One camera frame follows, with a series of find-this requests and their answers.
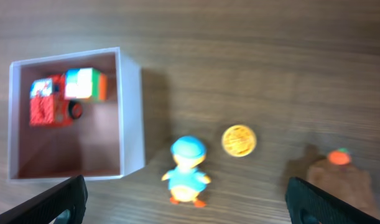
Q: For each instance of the colourful two-by-two puzzle cube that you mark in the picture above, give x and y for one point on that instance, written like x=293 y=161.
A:
x=85 y=84

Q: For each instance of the yellow round plastic wheel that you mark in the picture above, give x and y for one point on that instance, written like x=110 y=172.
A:
x=239 y=140

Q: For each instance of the brown plush capybara with orange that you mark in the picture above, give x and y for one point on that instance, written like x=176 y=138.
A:
x=338 y=176

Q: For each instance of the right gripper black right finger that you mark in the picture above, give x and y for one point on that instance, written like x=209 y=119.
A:
x=307 y=204

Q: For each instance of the yellow duck toy blue hat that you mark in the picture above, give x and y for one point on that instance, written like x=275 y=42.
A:
x=186 y=181

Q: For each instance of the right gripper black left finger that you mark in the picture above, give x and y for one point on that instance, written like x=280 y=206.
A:
x=63 y=203

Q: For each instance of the red toy truck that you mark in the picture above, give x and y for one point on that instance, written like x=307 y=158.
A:
x=48 y=105

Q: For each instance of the white cardboard box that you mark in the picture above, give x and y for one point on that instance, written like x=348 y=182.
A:
x=106 y=142

